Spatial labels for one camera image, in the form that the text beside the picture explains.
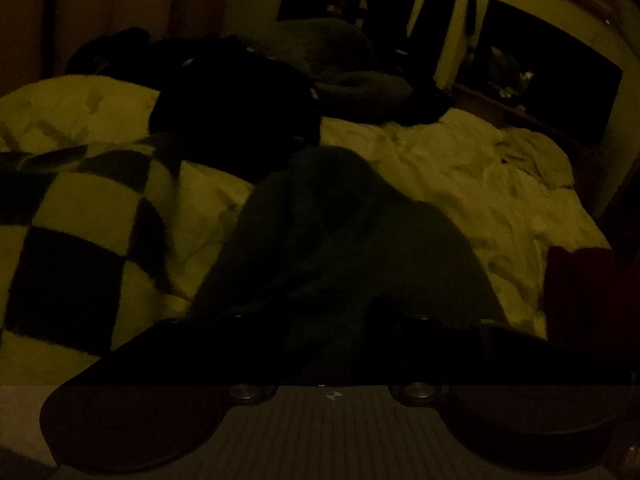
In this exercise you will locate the small crumpled light cloth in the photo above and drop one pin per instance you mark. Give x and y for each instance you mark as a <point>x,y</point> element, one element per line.
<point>538,156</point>

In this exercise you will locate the dark television screen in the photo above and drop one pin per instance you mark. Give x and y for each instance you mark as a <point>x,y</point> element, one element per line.
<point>527,64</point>

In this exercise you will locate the wooden wardrobe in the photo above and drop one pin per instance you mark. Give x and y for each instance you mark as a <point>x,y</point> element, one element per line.
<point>38,36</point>

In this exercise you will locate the large dark garment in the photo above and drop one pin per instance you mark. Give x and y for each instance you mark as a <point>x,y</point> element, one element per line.
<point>340,270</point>

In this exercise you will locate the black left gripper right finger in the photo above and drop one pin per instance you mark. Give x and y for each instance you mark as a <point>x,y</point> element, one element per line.
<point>510,398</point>

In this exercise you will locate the black and white checkered blanket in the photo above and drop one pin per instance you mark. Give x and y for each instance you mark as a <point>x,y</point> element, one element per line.
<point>85,247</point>

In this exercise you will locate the white patterned duvet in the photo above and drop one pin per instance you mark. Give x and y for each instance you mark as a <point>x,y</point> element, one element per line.
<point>510,218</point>

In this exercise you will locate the dark pile at headboard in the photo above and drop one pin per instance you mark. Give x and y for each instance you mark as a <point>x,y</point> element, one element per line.
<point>225,95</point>

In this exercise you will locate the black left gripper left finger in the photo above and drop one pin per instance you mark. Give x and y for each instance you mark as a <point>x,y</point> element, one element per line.
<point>158,397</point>

